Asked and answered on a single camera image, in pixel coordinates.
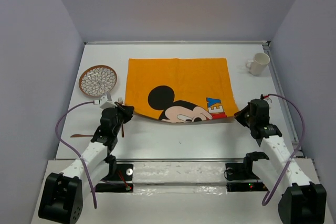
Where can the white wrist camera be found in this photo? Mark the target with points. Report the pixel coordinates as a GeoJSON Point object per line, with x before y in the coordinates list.
{"type": "Point", "coordinates": [266, 97]}
{"type": "Point", "coordinates": [104, 102]}

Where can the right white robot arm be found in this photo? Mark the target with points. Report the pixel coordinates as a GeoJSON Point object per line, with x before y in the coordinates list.
{"type": "Point", "coordinates": [300, 200]}

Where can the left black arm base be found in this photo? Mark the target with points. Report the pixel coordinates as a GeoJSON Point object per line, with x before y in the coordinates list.
{"type": "Point", "coordinates": [119, 182]}

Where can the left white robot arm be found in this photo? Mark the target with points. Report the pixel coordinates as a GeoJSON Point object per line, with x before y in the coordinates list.
{"type": "Point", "coordinates": [64, 193]}

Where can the white ceramic mug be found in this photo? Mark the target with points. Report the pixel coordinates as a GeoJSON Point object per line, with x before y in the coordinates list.
{"type": "Point", "coordinates": [257, 65]}

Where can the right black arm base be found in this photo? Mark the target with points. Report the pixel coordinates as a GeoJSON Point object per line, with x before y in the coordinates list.
{"type": "Point", "coordinates": [239, 181]}

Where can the floral patterned brown-rim plate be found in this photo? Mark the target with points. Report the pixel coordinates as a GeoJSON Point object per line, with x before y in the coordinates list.
{"type": "Point", "coordinates": [97, 80]}

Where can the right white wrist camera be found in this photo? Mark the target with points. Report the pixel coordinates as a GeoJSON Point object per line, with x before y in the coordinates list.
{"type": "Point", "coordinates": [266, 97]}

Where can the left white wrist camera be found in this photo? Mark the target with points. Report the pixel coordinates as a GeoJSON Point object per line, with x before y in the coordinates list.
{"type": "Point", "coordinates": [104, 102]}

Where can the orange Mickey Mouse placemat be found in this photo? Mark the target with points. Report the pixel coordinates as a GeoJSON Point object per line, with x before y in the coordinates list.
{"type": "Point", "coordinates": [180, 90]}

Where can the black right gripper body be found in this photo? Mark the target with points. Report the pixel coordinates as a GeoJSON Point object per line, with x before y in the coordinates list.
{"type": "Point", "coordinates": [250, 119]}

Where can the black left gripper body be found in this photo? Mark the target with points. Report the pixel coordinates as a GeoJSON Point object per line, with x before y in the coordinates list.
{"type": "Point", "coordinates": [116, 128]}

